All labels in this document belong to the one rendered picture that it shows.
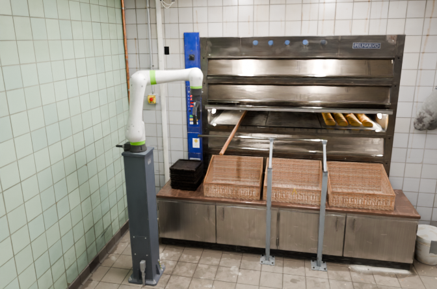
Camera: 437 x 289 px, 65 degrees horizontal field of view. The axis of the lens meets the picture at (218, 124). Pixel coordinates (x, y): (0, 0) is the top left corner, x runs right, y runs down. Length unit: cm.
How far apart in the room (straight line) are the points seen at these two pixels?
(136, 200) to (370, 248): 215
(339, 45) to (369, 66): 35
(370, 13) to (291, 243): 227
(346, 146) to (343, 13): 129
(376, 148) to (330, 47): 110
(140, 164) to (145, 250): 79
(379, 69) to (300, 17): 89
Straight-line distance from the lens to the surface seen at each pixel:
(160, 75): 274
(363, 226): 349
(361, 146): 376
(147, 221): 307
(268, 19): 353
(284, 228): 346
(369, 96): 365
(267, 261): 359
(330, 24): 354
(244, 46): 356
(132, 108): 264
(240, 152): 376
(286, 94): 357
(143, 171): 288
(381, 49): 364
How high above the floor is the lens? 210
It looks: 14 degrees down
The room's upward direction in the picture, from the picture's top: 1 degrees counter-clockwise
